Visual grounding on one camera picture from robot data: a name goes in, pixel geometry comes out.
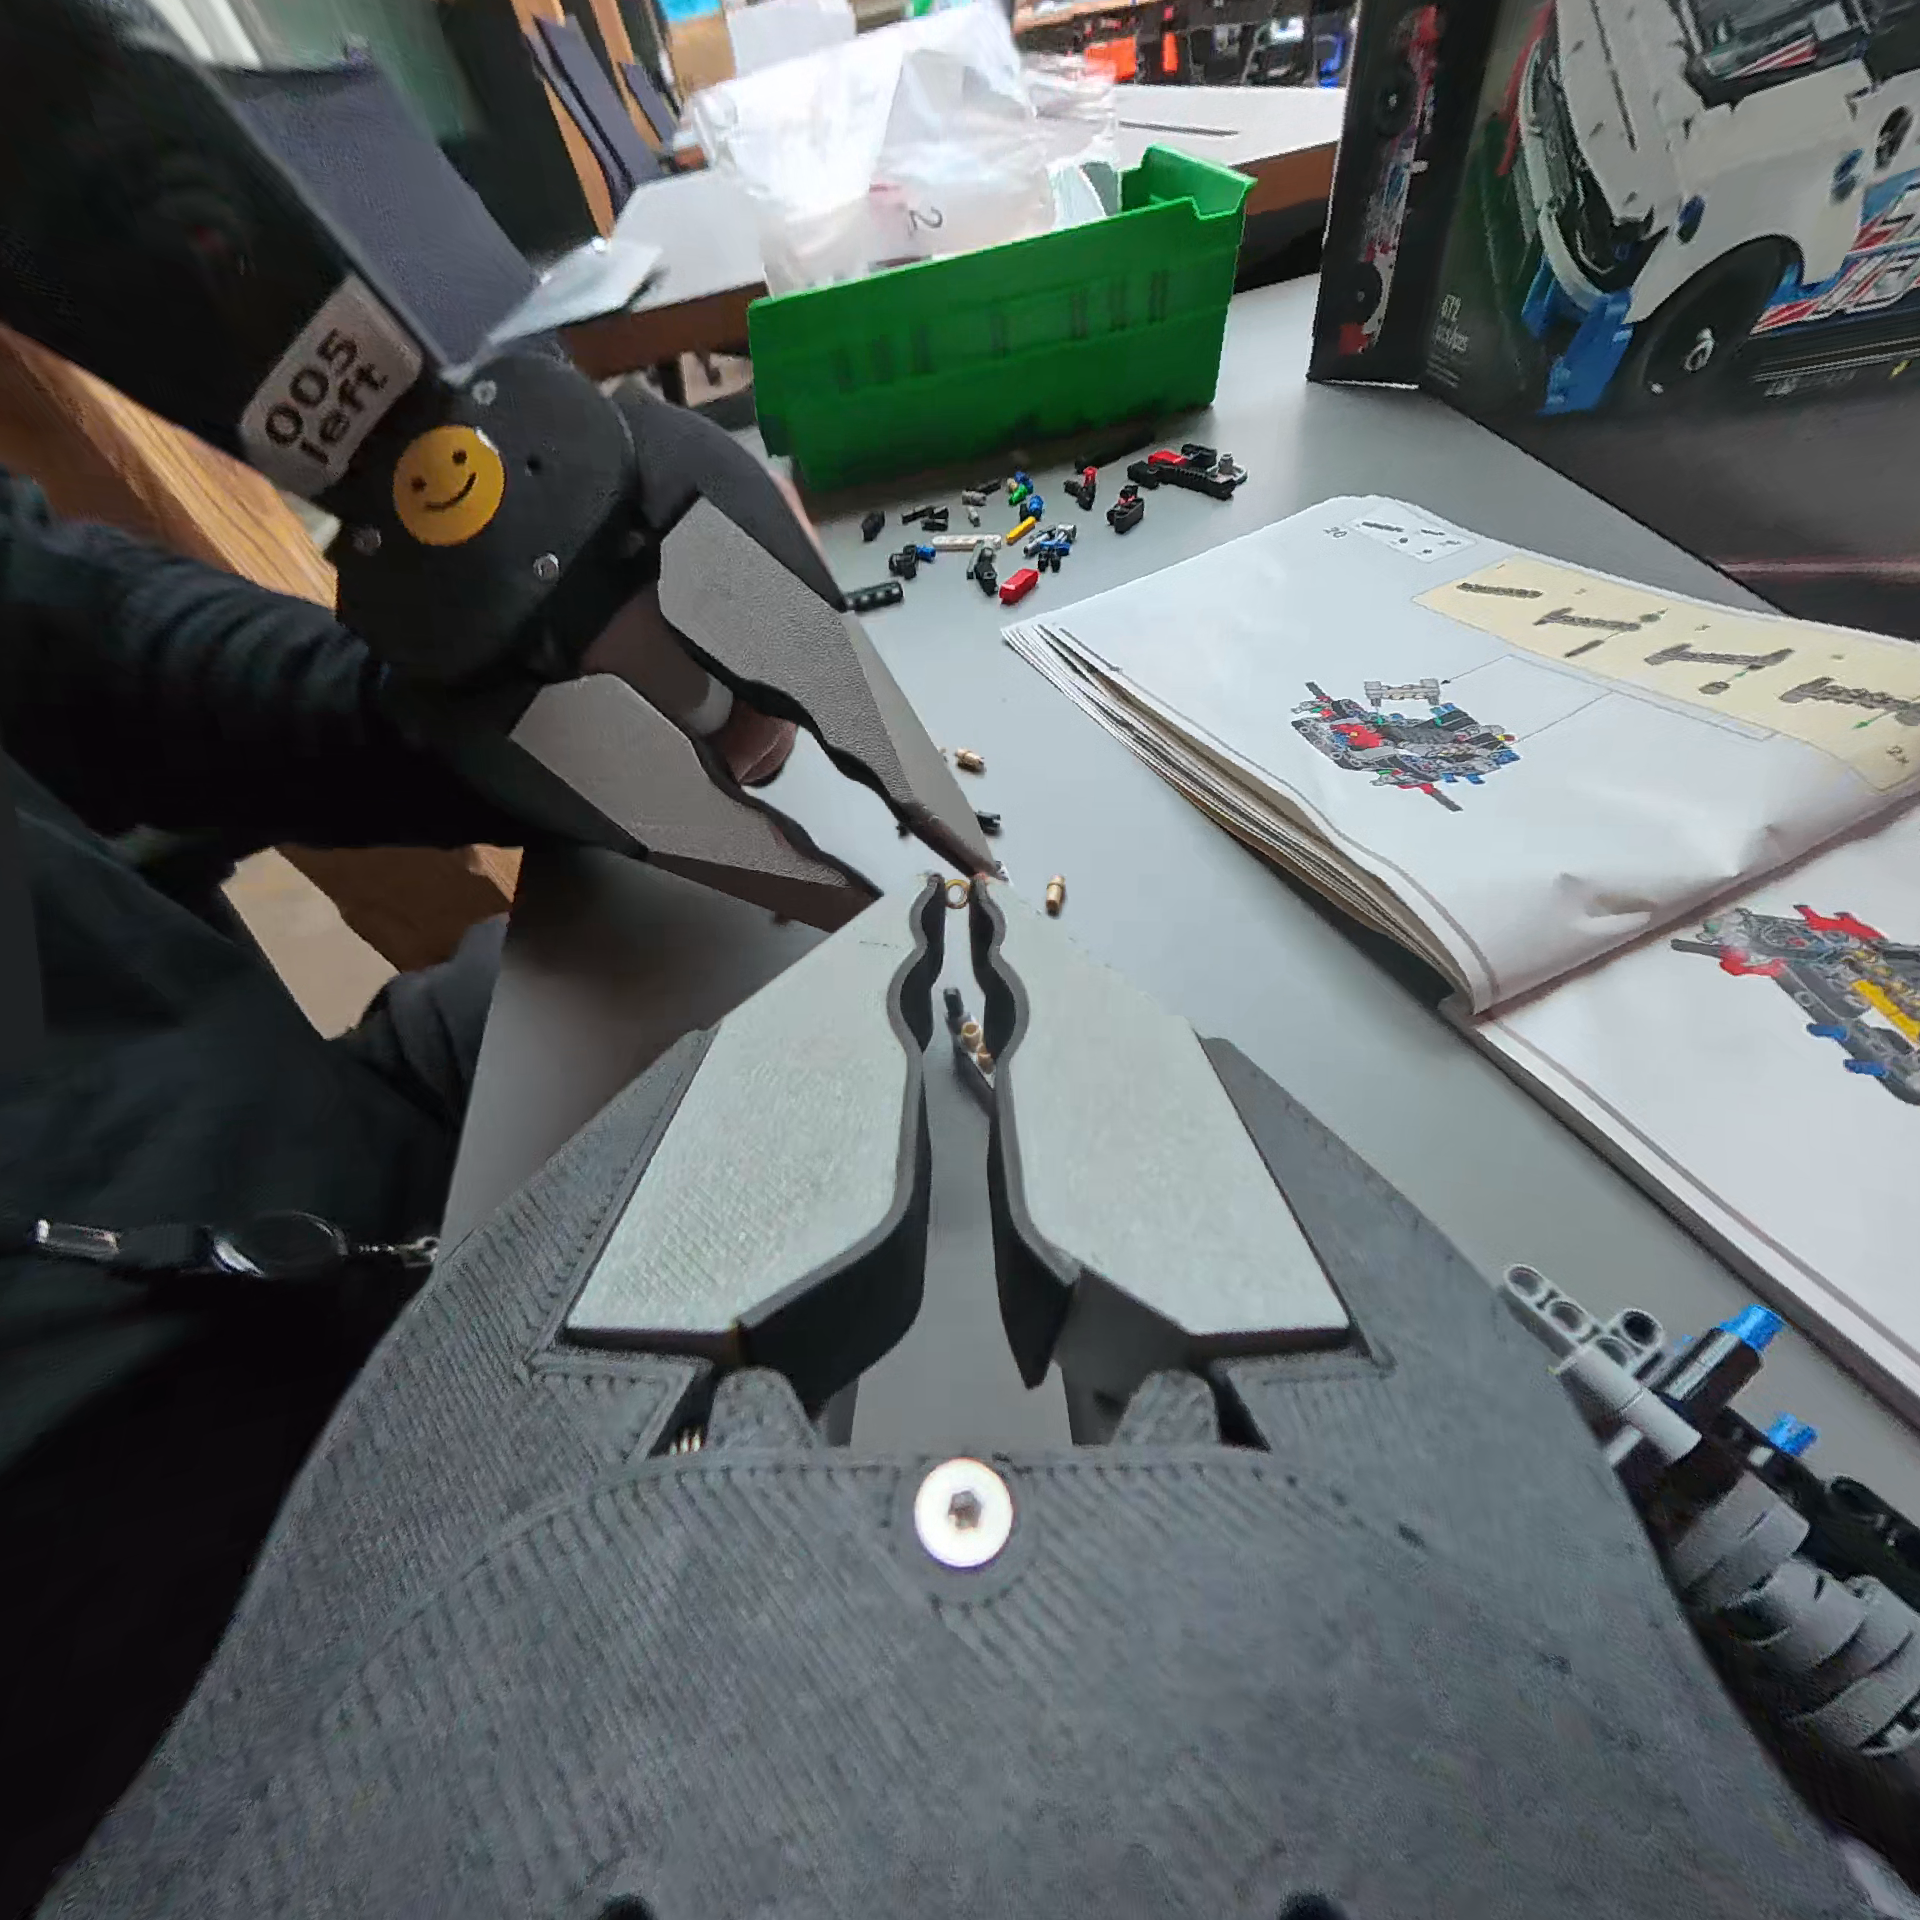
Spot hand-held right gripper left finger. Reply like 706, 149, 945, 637
562, 877, 954, 1425

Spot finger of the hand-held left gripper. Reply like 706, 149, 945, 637
618, 393, 1009, 883
507, 672, 887, 935

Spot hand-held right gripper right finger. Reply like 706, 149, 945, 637
967, 877, 1355, 1393

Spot person's left forearm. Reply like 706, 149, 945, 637
0, 464, 527, 856

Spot group of small lego pieces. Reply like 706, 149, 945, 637
843, 440, 1251, 616

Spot lego instruction booklet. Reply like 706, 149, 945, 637
1002, 495, 1920, 1425

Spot grey lego chassis assembly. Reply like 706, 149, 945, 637
1499, 1259, 1920, 1801

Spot lego race car box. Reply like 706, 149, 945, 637
1308, 0, 1920, 620

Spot person's left hand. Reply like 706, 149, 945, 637
593, 598, 799, 789

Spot green plastic bin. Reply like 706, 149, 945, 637
745, 144, 1260, 494

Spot dark navy chair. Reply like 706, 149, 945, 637
525, 0, 693, 196

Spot clear plastic bags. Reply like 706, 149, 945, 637
681, 16, 1127, 295

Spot background shelf of goods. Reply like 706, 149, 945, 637
1013, 0, 1359, 88

